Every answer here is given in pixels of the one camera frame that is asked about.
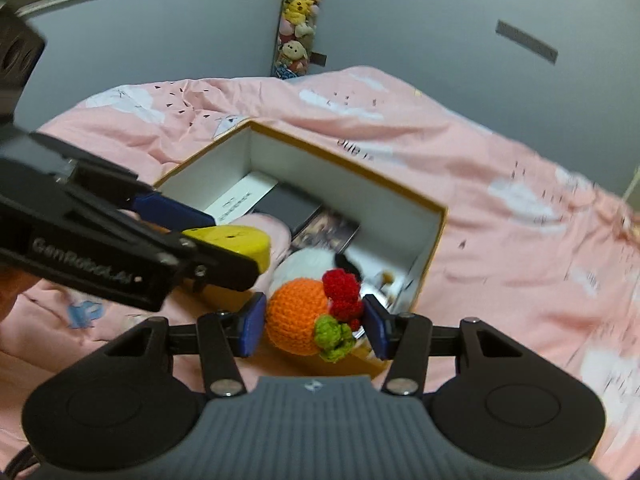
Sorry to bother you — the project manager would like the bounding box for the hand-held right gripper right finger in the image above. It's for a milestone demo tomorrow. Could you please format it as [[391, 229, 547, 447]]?
[[362, 294, 538, 397]]

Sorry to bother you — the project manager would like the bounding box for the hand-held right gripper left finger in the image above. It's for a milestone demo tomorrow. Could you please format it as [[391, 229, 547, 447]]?
[[95, 292, 267, 398]]

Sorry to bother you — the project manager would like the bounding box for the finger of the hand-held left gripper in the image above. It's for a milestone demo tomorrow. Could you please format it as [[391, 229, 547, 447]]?
[[67, 156, 217, 234], [116, 217, 262, 295]]

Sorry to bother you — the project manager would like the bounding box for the orange crochet ball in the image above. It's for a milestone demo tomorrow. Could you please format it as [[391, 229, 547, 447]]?
[[264, 269, 366, 363]]

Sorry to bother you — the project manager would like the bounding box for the pale pink pouch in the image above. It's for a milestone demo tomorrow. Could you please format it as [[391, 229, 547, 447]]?
[[232, 212, 293, 271]]

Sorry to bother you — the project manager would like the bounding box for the slim white box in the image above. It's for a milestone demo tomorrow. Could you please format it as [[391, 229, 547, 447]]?
[[204, 172, 278, 226]]

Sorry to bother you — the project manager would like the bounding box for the white plush toy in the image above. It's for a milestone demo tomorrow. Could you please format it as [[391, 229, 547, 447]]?
[[270, 247, 368, 301]]

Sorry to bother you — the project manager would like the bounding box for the dark grey box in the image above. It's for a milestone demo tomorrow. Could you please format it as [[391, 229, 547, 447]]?
[[252, 182, 323, 233]]

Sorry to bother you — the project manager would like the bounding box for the picture card box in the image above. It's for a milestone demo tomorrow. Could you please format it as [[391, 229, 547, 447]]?
[[290, 210, 361, 253]]

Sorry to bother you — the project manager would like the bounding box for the orange cardboard box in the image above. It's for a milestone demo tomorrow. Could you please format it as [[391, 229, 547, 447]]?
[[152, 120, 448, 380]]

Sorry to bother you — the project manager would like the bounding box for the pink printed blanket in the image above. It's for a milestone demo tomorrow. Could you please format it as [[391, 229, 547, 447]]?
[[0, 65, 640, 466]]

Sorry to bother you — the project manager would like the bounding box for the hanging column of plush toys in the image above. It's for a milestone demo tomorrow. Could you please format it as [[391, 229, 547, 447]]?
[[271, 0, 328, 81]]

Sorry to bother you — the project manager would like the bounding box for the grey wall strip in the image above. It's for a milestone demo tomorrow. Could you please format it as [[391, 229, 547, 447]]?
[[495, 19, 558, 65]]

